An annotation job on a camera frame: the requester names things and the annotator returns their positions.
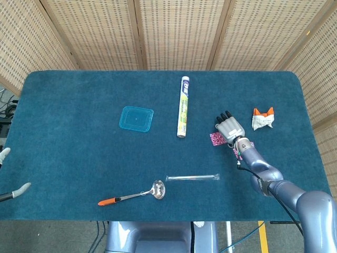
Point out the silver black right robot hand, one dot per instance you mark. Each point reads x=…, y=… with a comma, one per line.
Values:
x=231, y=130

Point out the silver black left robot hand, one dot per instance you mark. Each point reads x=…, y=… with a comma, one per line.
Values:
x=21, y=188

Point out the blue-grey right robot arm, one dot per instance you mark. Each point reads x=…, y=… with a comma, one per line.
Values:
x=263, y=171

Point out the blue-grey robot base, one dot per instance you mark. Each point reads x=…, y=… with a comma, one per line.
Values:
x=158, y=237

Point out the crumpled orange white packet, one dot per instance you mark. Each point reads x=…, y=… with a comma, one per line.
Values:
x=262, y=121

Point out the cling film roll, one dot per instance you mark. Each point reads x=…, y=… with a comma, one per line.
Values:
x=183, y=108

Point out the blue felt table cover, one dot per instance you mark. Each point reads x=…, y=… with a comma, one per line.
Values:
x=65, y=158

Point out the clear wrapped straw pack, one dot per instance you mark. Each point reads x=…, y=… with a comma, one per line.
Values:
x=192, y=177

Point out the black equipment box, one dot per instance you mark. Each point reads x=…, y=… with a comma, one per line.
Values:
x=4, y=127

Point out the blue transparent plastic lid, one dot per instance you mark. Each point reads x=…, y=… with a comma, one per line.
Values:
x=135, y=119

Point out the woven bamboo screen panel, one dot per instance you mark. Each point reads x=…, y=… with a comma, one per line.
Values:
x=321, y=66
x=100, y=34
x=179, y=34
x=258, y=34
x=21, y=39

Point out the yellow floor tape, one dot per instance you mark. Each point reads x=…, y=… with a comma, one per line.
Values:
x=263, y=237

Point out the black table bracket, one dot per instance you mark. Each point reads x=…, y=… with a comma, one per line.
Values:
x=283, y=222

